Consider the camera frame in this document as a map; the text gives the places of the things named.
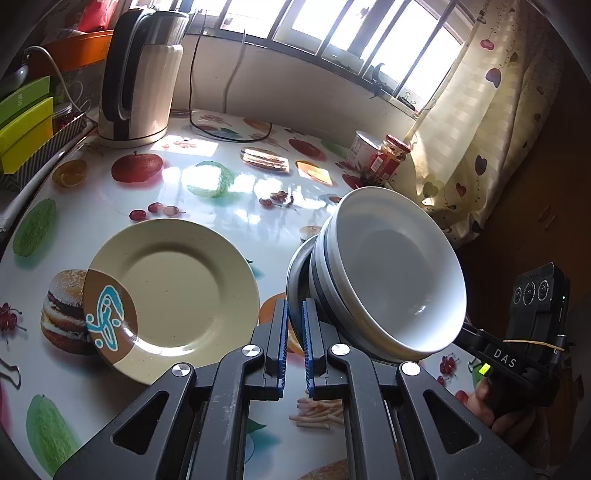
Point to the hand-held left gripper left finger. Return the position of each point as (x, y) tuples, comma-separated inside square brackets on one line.
[(282, 369)]

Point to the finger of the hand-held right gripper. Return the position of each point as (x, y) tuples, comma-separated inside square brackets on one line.
[(471, 334)]

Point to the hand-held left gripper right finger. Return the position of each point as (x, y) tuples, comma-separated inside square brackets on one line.
[(308, 350)]

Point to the stainless steel bowl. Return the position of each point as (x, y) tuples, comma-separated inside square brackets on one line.
[(298, 272)]

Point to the small white blue-striped bowl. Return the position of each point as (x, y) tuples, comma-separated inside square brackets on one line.
[(392, 277)]

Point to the cream plate with brown patch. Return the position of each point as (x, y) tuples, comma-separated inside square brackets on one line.
[(175, 286)]

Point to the person's right hand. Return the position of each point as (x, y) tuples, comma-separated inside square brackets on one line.
[(503, 417)]

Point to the cream curtain with heart print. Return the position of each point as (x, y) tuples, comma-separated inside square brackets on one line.
[(485, 129)]

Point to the glass jar with red label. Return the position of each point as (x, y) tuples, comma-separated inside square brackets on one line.
[(390, 161)]

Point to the white plastic cup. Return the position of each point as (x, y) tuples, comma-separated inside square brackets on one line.
[(364, 150)]

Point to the black binder clip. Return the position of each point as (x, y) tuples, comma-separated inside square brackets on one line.
[(408, 99)]

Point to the window with metal bars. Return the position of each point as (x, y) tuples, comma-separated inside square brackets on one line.
[(323, 32)]

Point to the white and steel electric kettle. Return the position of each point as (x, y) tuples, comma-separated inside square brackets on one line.
[(138, 78)]

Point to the small clear jar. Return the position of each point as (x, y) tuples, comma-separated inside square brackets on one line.
[(63, 116)]

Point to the lime green box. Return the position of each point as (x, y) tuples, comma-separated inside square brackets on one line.
[(27, 134)]

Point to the dark green box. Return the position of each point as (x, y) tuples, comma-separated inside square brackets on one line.
[(23, 99)]

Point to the orange box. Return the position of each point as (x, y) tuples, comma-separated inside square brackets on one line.
[(78, 48)]

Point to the grey plastic gadget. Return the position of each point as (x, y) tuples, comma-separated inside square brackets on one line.
[(16, 76)]

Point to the red plastic bag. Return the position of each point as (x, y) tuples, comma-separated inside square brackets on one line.
[(97, 14)]

